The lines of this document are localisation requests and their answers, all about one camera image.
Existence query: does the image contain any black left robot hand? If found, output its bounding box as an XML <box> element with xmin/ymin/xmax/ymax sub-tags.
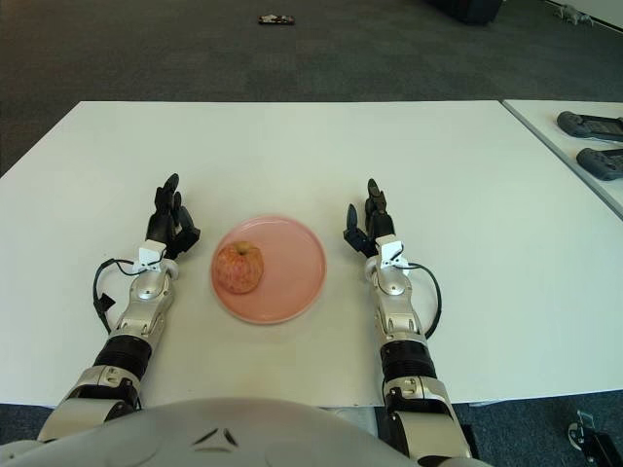
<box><xmin>134</xmin><ymin>172</ymin><xmax>202</xmax><ymax>274</ymax></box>

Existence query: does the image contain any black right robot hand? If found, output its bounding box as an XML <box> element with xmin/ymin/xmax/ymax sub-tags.
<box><xmin>343</xmin><ymin>178</ymin><xmax>406</xmax><ymax>271</ymax></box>

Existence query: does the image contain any red yellow apple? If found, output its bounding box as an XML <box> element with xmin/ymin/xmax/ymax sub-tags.
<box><xmin>215</xmin><ymin>240</ymin><xmax>266</xmax><ymax>295</ymax></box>

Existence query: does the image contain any pink round plate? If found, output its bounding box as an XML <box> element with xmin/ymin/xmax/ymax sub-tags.
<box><xmin>210</xmin><ymin>213</ymin><xmax>328</xmax><ymax>325</ymax></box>

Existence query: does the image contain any grey robot torso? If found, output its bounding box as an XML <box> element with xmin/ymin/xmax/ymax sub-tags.
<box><xmin>0</xmin><ymin>396</ymin><xmax>415</xmax><ymax>467</ymax></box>

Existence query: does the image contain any grey handheld controller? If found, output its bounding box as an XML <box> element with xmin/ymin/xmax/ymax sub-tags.
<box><xmin>576</xmin><ymin>147</ymin><xmax>623</xmax><ymax>182</ymax></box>
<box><xmin>557</xmin><ymin>110</ymin><xmax>623</xmax><ymax>143</ymax></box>

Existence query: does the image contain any large black floor object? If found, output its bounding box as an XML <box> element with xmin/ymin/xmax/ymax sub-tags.
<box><xmin>427</xmin><ymin>0</ymin><xmax>502</xmax><ymax>24</ymax></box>

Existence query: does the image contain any grey toy on floor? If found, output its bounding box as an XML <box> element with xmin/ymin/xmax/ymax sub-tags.
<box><xmin>554</xmin><ymin>3</ymin><xmax>595</xmax><ymax>23</ymax></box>

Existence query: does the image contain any black stand with caster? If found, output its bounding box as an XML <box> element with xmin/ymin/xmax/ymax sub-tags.
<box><xmin>568</xmin><ymin>410</ymin><xmax>623</xmax><ymax>467</ymax></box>

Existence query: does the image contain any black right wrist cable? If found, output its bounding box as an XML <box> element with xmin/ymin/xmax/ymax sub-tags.
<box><xmin>401</xmin><ymin>262</ymin><xmax>444</xmax><ymax>341</ymax></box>

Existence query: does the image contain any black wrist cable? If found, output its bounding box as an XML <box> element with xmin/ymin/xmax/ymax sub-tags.
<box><xmin>92</xmin><ymin>257</ymin><xmax>145</xmax><ymax>337</ymax></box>
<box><xmin>401</xmin><ymin>262</ymin><xmax>444</xmax><ymax>341</ymax></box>

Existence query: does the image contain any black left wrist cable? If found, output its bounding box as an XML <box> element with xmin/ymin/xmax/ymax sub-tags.
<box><xmin>92</xmin><ymin>257</ymin><xmax>145</xmax><ymax>337</ymax></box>

